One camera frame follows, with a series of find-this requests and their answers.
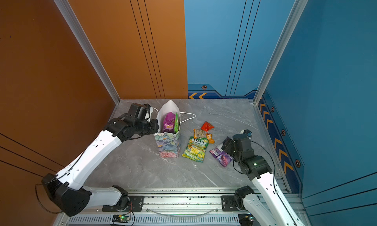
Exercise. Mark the small red snack packet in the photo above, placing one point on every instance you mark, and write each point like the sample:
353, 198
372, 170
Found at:
207, 126

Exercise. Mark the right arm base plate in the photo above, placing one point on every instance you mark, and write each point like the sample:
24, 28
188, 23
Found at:
231, 203

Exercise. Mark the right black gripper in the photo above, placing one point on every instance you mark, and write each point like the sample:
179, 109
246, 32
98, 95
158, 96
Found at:
228, 145

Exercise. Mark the magenta grape candy bag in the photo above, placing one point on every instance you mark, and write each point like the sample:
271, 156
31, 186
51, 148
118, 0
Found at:
169, 123

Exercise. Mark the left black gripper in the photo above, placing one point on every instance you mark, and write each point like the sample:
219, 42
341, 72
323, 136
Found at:
155, 126

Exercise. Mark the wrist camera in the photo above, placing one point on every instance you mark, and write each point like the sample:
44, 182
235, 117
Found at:
149, 113
248, 133

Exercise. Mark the green Lays chips bag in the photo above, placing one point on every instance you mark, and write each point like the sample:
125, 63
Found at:
176, 123

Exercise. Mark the aluminium front rail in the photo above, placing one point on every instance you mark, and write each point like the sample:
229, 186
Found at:
168, 207

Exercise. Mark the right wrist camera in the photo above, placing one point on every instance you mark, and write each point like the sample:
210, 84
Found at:
248, 133

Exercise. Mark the left aluminium frame post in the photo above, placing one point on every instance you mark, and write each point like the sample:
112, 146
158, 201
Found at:
80, 35

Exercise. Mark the orange cracker snack packet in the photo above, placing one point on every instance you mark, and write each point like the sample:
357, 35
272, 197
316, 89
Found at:
199, 133

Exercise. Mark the aluminium frame post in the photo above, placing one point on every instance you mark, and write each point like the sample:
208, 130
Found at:
80, 35
289, 27

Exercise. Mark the purple white snack bag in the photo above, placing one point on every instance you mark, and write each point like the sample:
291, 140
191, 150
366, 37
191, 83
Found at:
222, 157

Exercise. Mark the left green circuit board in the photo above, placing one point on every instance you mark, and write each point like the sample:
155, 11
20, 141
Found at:
121, 219

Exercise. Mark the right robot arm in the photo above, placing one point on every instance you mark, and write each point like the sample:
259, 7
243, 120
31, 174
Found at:
278, 211

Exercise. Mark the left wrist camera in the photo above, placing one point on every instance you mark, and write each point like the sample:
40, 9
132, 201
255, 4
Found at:
149, 113

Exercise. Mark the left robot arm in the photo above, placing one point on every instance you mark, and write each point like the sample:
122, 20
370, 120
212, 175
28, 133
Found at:
67, 190

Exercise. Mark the right aluminium frame post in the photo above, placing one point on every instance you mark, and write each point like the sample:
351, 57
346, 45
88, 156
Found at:
289, 27

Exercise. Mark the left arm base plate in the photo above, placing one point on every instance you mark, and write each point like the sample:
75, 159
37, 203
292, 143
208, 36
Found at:
133, 203

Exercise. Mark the yellow green candy bag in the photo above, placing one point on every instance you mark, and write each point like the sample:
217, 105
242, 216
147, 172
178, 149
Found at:
196, 149

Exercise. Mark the floral white paper bag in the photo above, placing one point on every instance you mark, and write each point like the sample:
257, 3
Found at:
168, 143

